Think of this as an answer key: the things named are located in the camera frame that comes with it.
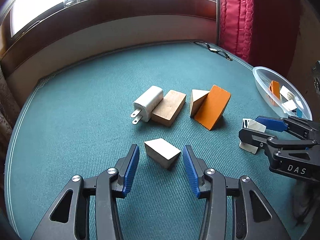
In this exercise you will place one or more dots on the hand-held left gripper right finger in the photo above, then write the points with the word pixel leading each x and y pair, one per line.
pixel 191 167

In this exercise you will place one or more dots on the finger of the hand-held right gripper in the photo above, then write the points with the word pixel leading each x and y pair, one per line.
pixel 271 123
pixel 252 137

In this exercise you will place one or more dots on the cream plastic threaded cap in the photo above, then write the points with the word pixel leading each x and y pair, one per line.
pixel 287 93

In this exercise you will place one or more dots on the red quilted curtain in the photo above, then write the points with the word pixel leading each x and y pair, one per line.
pixel 235 17

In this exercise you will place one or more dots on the black wristwatch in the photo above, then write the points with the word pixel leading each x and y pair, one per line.
pixel 213 50

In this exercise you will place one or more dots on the white zebra triangular block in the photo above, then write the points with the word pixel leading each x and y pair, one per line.
pixel 253 125

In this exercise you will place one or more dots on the orange rectangular block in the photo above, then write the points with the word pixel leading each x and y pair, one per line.
pixel 212 107

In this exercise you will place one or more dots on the clear drinking glass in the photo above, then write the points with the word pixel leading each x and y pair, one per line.
pixel 71 1

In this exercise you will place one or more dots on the blue block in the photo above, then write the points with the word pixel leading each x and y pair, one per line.
pixel 299 112

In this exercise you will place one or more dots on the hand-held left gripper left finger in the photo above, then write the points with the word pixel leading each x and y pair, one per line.
pixel 131 165

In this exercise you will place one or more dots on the white charger plug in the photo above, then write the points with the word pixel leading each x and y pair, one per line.
pixel 148 102

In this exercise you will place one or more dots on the brown wooden window frame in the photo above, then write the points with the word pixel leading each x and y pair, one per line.
pixel 100 10

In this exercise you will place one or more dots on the clear plastic bowl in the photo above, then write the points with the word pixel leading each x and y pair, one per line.
pixel 262 85

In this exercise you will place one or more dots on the orange striped triangular block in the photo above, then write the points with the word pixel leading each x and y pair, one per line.
pixel 275 91

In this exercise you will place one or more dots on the small natural wooden wedge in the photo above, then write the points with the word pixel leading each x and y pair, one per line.
pixel 161 150

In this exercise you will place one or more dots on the beige patterned curtain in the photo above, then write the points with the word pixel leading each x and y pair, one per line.
pixel 7 105

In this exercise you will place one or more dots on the natural wooden triangular block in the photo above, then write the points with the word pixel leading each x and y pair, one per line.
pixel 196 102

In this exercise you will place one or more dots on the tan wooden rectangular block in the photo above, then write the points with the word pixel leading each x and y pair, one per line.
pixel 167 108

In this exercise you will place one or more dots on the grey metal object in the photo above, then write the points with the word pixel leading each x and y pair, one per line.
pixel 316 77

